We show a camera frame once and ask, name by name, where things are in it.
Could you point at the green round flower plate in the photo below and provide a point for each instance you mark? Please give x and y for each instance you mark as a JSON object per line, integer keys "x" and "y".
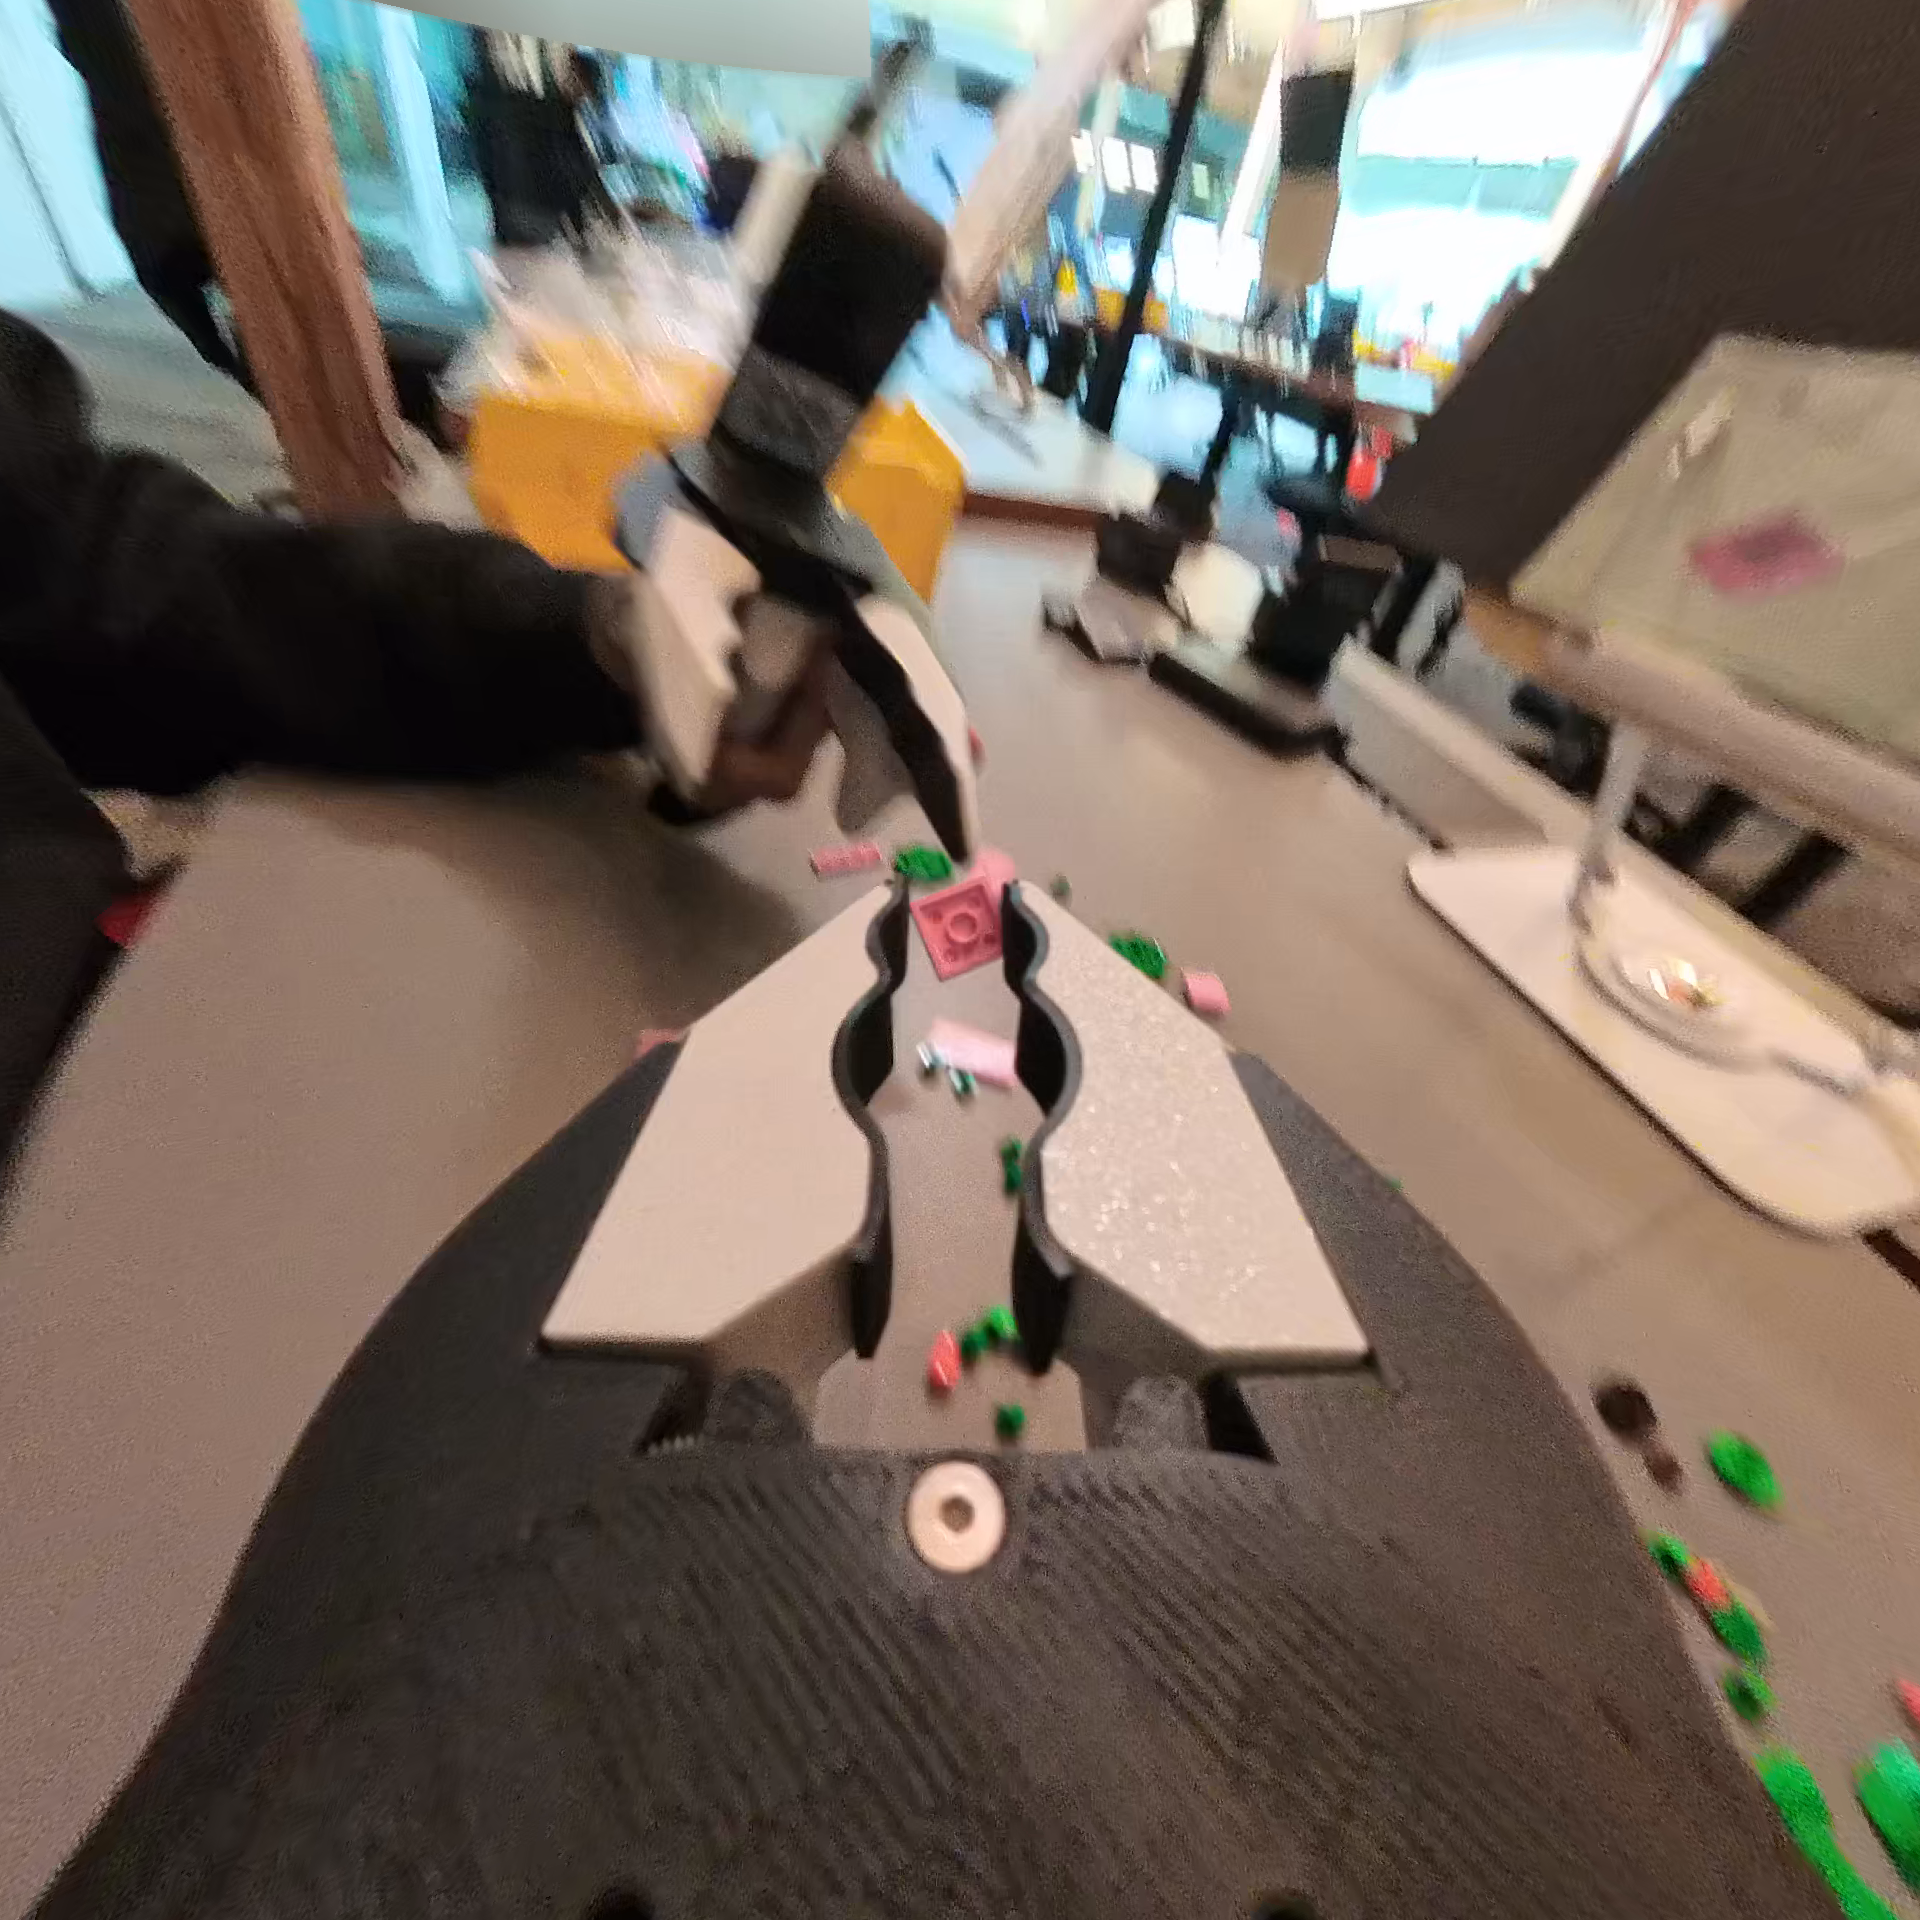
{"x": 1742, "y": 1471}

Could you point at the dark brown round piece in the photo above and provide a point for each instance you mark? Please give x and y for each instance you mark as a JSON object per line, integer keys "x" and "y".
{"x": 1626, "y": 1407}

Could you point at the black divider panel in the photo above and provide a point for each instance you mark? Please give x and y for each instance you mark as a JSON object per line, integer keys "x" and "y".
{"x": 1652, "y": 301}

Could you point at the person's left forearm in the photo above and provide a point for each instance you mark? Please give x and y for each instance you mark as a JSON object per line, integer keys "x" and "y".
{"x": 300, "y": 645}

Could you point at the pink square single-stud plate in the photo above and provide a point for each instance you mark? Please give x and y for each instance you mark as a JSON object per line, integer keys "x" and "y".
{"x": 956, "y": 932}

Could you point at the thin pink tile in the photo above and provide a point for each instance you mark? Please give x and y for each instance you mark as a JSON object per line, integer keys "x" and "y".
{"x": 846, "y": 858}

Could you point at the pink curved brick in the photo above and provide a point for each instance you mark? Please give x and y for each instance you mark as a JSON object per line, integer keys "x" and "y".
{"x": 1205, "y": 994}

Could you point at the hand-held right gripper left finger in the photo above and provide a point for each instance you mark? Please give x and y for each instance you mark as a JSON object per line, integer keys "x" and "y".
{"x": 720, "y": 1202}

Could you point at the white book stand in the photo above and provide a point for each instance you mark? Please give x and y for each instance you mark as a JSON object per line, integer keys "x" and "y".
{"x": 1576, "y": 962}

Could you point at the small brown stud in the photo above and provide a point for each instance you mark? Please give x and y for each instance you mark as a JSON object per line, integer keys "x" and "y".
{"x": 1660, "y": 1464}

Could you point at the black flat cards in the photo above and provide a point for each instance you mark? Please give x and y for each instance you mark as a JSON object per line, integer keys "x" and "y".
{"x": 1109, "y": 619}

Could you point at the instruction booklet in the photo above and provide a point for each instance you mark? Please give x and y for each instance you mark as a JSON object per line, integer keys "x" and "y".
{"x": 1724, "y": 556}

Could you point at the black upright device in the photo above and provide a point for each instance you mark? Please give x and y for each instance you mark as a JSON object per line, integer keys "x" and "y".
{"x": 1319, "y": 610}

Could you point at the person's black jacket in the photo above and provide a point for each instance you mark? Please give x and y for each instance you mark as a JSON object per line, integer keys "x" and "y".
{"x": 45, "y": 932}

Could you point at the red cone piece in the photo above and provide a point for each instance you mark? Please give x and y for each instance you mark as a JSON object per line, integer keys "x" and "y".
{"x": 944, "y": 1363}

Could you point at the person's left hand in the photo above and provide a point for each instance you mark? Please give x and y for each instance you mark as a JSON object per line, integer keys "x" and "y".
{"x": 774, "y": 758}

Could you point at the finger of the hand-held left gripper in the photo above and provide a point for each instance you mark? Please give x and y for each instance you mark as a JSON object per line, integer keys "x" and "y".
{"x": 932, "y": 706}
{"x": 686, "y": 662}

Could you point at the black camera case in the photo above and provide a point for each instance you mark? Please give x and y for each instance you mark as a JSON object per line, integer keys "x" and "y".
{"x": 1142, "y": 551}

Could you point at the green spiky leaf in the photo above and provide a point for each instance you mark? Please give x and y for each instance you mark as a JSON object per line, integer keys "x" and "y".
{"x": 991, "y": 1331}

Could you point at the pile of green slopes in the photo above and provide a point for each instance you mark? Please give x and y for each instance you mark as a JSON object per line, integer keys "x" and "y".
{"x": 1800, "y": 1815}

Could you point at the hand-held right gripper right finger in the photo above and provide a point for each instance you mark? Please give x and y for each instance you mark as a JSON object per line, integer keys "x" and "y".
{"x": 1202, "y": 1215}

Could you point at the pink face tile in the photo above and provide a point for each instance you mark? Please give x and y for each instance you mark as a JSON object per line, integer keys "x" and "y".
{"x": 994, "y": 868}

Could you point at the black flat box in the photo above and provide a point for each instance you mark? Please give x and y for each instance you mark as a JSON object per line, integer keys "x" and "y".
{"x": 1237, "y": 698}

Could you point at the green web piece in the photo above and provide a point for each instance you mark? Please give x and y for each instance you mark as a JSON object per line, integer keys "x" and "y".
{"x": 1139, "y": 957}
{"x": 923, "y": 863}

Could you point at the yellow plastic bin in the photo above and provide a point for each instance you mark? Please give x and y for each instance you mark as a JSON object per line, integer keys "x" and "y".
{"x": 571, "y": 451}

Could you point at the large pink smooth tile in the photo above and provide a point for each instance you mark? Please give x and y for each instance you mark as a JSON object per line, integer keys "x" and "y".
{"x": 974, "y": 1051}

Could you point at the wooden pillar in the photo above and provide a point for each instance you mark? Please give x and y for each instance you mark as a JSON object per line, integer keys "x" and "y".
{"x": 270, "y": 254}

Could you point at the black pole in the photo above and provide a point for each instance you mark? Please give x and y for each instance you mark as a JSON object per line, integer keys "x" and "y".
{"x": 1148, "y": 226}

